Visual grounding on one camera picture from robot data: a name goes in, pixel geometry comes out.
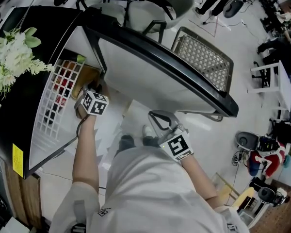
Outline brown cardboard box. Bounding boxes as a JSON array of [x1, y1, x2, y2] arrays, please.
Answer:
[[71, 64, 102, 100]]

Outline white artificial flowers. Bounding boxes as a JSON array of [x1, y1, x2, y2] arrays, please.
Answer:
[[0, 27, 55, 113]]

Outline person's white shirt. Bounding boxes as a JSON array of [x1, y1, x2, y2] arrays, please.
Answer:
[[48, 146, 250, 233]]

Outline white wire fridge shelf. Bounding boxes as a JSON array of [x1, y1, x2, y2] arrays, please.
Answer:
[[33, 58, 87, 141]]

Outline grey armchair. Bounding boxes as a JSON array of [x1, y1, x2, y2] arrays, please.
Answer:
[[75, 0, 132, 27], [128, 0, 195, 38]]

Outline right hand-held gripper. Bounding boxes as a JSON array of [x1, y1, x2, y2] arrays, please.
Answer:
[[147, 110, 194, 163]]

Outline white stool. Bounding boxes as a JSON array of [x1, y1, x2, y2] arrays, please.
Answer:
[[247, 60, 291, 112]]

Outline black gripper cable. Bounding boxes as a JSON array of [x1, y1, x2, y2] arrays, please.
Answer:
[[76, 117, 86, 138]]

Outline person's dark trousers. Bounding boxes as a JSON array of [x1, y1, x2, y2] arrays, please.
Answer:
[[113, 134, 161, 158]]

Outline white and black device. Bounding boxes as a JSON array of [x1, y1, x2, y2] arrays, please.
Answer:
[[235, 131, 259, 152]]

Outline person's right white shoe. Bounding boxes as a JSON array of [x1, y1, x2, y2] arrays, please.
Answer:
[[142, 124, 154, 138]]

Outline black mini fridge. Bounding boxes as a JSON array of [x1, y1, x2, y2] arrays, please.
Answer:
[[0, 5, 240, 180]]

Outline person's right forearm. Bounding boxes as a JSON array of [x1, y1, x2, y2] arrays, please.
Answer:
[[179, 154, 219, 201]]

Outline grey fan base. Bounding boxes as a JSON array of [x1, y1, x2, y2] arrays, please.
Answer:
[[223, 0, 245, 19]]

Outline person's left forearm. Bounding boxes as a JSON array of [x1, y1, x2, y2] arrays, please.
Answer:
[[72, 115, 100, 187]]

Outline black mesh basket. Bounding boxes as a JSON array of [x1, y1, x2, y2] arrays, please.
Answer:
[[170, 26, 234, 94]]

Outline red and white toy robot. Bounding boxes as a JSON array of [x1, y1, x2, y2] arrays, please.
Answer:
[[246, 141, 287, 180]]

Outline orange bell pepper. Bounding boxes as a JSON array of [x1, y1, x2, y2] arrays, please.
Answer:
[[61, 60, 76, 70]]

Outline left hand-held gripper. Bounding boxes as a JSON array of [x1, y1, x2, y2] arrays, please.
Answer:
[[74, 86, 110, 119]]

